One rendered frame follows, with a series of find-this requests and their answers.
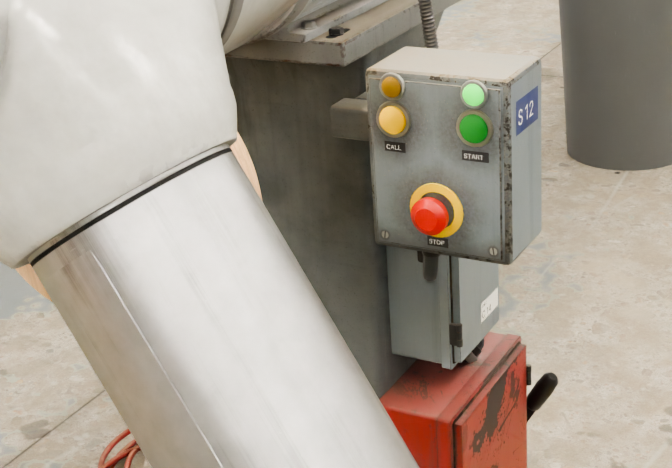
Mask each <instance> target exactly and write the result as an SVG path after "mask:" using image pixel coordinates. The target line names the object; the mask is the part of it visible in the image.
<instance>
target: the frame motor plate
mask: <svg viewBox="0 0 672 468"><path fill-rule="evenodd" d="M431 1H432V3H431V4H432V5H433V6H432V8H433V10H432V11H433V12H434V14H433V16H434V15H436V14H438V13H440V12H441V11H443V10H445V9H447V8H448V7H450V6H452V5H454V4H455V3H457V2H459V1H461V0H431ZM418 4H419V2H418V0H388V1H386V2H384V3H382V4H380V5H378V6H376V7H374V8H372V9H370V10H368V11H366V12H364V13H362V14H360V15H358V16H356V17H354V18H352V19H350V20H348V21H346V22H345V23H343V24H341V25H339V26H335V27H331V28H329V31H327V32H325V33H323V34H321V35H319V36H317V37H315V38H313V39H311V40H309V41H307V42H305V43H303V42H291V41H278V40H266V39H262V40H260V41H257V42H254V43H251V44H246V45H241V46H240V47H238V48H236V49H234V50H232V51H230V52H229V53H227V54H225V57H236V58H247V59H258V60H269V61H281V62H292V63H303V64H314V65H326V66H337V67H345V66H347V65H348V64H350V63H352V62H354V61H355V60H357V59H359V58H361V57H362V56H364V55H366V54H368V53H370V52H371V51H373V50H375V49H377V48H378V47H380V46H382V45H384V44H385V43H387V42H389V41H391V40H392V39H394V38H396V37H398V36H399V35H401V34H403V33H405V32H406V31H408V30H410V29H412V28H413V27H415V26H417V25H419V24H420V23H421V22H422V20H421V16H420V15H421V13H420V9H419V7H420V6H419V5H418Z"/></svg>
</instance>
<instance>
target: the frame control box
mask: <svg viewBox="0 0 672 468"><path fill-rule="evenodd" d="M389 72H393V73H396V74H398V75H400V76H401V78H402V79H403V80H404V83H405V93H404V95H403V97H402V98H401V99H399V100H388V99H387V98H385V97H384V96H383V95H382V94H381V92H380V88H379V82H380V80H381V77H382V76H383V75H384V74H386V73H389ZM365 76H366V94H367V111H368V129H369V146H370V164H371V182H372V199H373V217H374V234H375V242H376V243H377V244H379V245H385V246H391V247H397V248H403V249H409V250H416V251H422V254H423V277H424V280H426V281H427V282H433V281H434V280H436V278H437V275H438V260H439V256H440V255H447V256H453V257H459V258H465V259H471V260H478V261H484V262H490V263H496V264H502V265H510V264H512V263H513V262H514V261H515V260H516V258H517V257H518V256H519V255H520V254H521V253H522V252H523V251H524V250H525V249H526V248H527V247H528V246H529V244H530V243H531V242H532V241H533V240H534V239H535V238H536V237H537V236H538V235H539V234H540V232H541V230H542V193H541V59H540V58H538V57H536V56H524V55H511V54H498V53H485V52H472V51H459V50H447V49H434V48H421V47H408V46H406V47H403V48H402V49H400V50H398V51H397V52H395V53H393V54H391V55H390V56H388V57H386V58H385V59H383V60H381V61H380V62H378V63H376V64H375V65H373V66H371V67H369V68H368V69H367V70H366V74H365ZM468 80H478V81H480V82H481V83H483V84H484V85H485V87H486V88H487V92H488V100H487V102H486V104H485V105H484V106H483V107H481V108H478V109H473V108H469V107H468V106H466V105H465V104H464V103H463V101H462V99H461V96H460V90H461V87H462V85H463V84H464V83H465V82H466V81H468ZM387 106H395V107H397V108H399V109H400V110H401V111H402V112H403V114H404V115H405V118H406V126H405V129H404V130H403V131H402V132H400V133H399V134H390V133H388V132H386V131H385V130H384V129H383V128H382V127H381V125H380V122H379V116H380V113H381V111H382V110H383V109H384V108H385V107H387ZM469 114H475V115H478V116H480V117H481V118H483V120H484V121H485V122H486V124H487V127H488V135H487V137H486V139H485V140H483V141H482V142H480V143H470V142H468V141H466V140H465V139H464V138H463V137H462V135H461V133H460V129H459V127H460V122H461V120H462V119H463V118H464V117H465V116H467V115H469ZM425 197H432V198H435V199H437V200H439V201H440V202H441V203H442V204H443V205H444V206H445V208H446V209H447V212H448V216H449V221H448V225H447V226H446V228H445V229H444V230H443V231H442V232H441V233H439V234H437V235H433V236H431V235H425V234H423V233H421V232H420V231H419V230H417V228H416V227H415V226H414V224H413V222H412V220H411V209H412V207H413V205H414V204H415V203H416V202H417V201H418V200H420V199H422V198H425Z"/></svg>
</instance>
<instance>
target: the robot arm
mask: <svg viewBox="0 0 672 468"><path fill-rule="evenodd" d="M297 1H298V0H0V262H1V263H3V264H5V265H6V266H8V267H10V268H12V269H16V268H20V267H22V266H25V265H27V264H30V265H31V266H32V268H33V270H34V271H35V273H36V275H37V276H38V278H39V280H40V281H41V283H42V285H43V286H44V288H45V290H46V291H47V293H48V295H49V296H50V298H51V300H52V301H53V303H54V305H55V306H56V308H57V310H58V311H59V313H60V315H61V316H62V318H63V320H64V321H65V323H66V325H67V326H68V328H69V330H70V331H71V333H72V335H73V337H74V338H75V340H76V342H77V343H78V345H79V347H80V348H81V350H82V352H83V353H84V355H85V357H86V358H87V360H88V362H89V363H90V365H91V367H92V368H93V370H94V372H95V373H96V375H97V377H98V378H99V380H100V382H101V383H102V385H103V387H104V388H105V390H106V392H107V393H108V395H109V397H110V398H111V400H112V402H113V403H114V405H115V407H116V409H117V410H118V412H119V414H120V415H121V417H122V419H123V420H124V422H125V424H126V425H127V427H128V429H129V430H130V432H131V434H132V435H133V437H134V439H135V440H136V442H137V444H138V445H139V447H140V449H141V450H142V452H143V454H144V455H145V457H146V459H147V460H148V462H149V464H150V465H151V467H152V468H419V466H418V464H417V462H416V461H415V459H414V457H413V456H412V454H411V452H410V451H409V449H408V447H407V446H406V444H405V442H404V440H403V439H402V437H401V435H400V434H399V432H398V430H397V429H396V427H395V425H394V424H393V422H392V420H391V418H390V417H389V415H388V413H387V412H386V410H385V408H384V407H383V405H382V403H381V402H380V400H379V398H378V396H377V395H376V393H375V391H374V390H373V388H372V386H371V385H370V383H369V381H368V380H367V378H366V376H365V375H364V373H363V371H362V369H361V368H360V366H359V364H358V363H357V361H356V359H355V358H354V356H353V354H352V353H351V351H350V349H349V347H348V346H347V344H346V342H345V341H344V339H343V337H342V336H341V334H340V332H339V331H338V329H337V327H336V325H335V324H334V322H333V320H332V319H331V317H330V315H329V314H328V312H327V310H326V309H325V307H324V305H323V303H322V302H321V300H320V298H319V297H318V295H317V293H316V292H315V290H314V288H313V287H312V285H311V283H310V281H309V280H308V278H307V276H306V275H305V273H304V271H303V270H302V268H301V266H300V265H299V263H298V261H297V260H296V258H295V256H294V254H293V253H292V251H291V249H290V248H289V246H288V244H287V243H286V241H285V239H284V238H283V236H282V234H281V232H280V231H279V229H278V227H277V226H276V224H275V222H274V221H273V219H272V217H271V216H270V214H269V212H268V210H267V209H266V207H265V205H264V204H263V202H262V200H261V199H260V197H259V195H258V194H257V192H256V190H255V188H254V187H253V185H252V183H251V182H250V180H249V178H248V177H247V175H246V173H245V172H244V170H243V168H242V167H241V165H240V163H239V161H238V160H237V158H236V156H235V155H234V153H233V151H232V150H231V148H230V146H231V145H233V144H234V143H235V142H236V140H237V105H236V100H235V96H234V92H233V90H232V88H231V86H230V82H229V76H228V71H227V66H226V60H225V54H227V53H229V52H230V51H232V50H234V49H236V48H238V47H240V46H241V45H243V44H245V43H246V42H247V41H249V40H250V39H251V38H253V37H254V36H255V35H256V34H258V33H259V32H260V31H262V30H263V29H264V28H265V27H267V26H268V25H269V24H271V23H272V22H273V21H274V20H276V19H277V18H278V17H279V16H280V15H282V14H283V13H284V12H285V11H286V10H288V9H289V8H290V7H291V6H292V5H294V4H295V3H296V2H297Z"/></svg>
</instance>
